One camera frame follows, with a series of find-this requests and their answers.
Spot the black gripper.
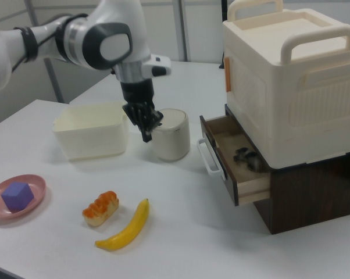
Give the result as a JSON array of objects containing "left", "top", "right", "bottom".
[{"left": 119, "top": 78, "right": 165, "bottom": 144}]

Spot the purple cube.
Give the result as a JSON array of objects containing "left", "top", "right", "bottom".
[{"left": 1, "top": 181, "right": 35, "bottom": 213}]

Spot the glazed bread loaf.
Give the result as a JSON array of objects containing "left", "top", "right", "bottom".
[{"left": 81, "top": 190, "right": 120, "bottom": 228}]

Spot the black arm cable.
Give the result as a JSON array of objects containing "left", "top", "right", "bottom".
[{"left": 10, "top": 17, "right": 67, "bottom": 72}]

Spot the cream plastic storage box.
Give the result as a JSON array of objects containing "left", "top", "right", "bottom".
[{"left": 222, "top": 0, "right": 350, "bottom": 170}]

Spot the dark crumpled object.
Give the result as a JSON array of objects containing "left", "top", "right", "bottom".
[{"left": 232, "top": 146, "right": 265, "bottom": 173}]

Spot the cream square plastic bin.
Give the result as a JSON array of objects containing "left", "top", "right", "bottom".
[{"left": 52, "top": 101, "right": 130, "bottom": 162}]

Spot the brown drawer with white handle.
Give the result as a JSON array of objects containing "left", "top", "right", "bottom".
[{"left": 196, "top": 114, "right": 272, "bottom": 208}]

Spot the dark brown drawer cabinet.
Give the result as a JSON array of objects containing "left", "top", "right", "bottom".
[{"left": 223, "top": 103, "right": 350, "bottom": 237}]

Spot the cream lidded trash can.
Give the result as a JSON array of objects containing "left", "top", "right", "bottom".
[{"left": 150, "top": 108, "right": 191, "bottom": 163}]

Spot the yellow banana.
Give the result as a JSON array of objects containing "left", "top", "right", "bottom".
[{"left": 94, "top": 198, "right": 151, "bottom": 251}]

